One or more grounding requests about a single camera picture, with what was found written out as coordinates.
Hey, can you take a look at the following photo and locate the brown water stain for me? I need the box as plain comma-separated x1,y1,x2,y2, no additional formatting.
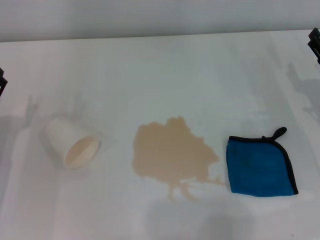
131,115,228,203

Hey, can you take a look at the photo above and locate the blue rag with black trim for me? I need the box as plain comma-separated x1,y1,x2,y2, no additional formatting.
226,126,299,196

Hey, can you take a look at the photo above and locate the white paper cup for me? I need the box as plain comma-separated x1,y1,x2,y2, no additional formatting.
44,115,101,171

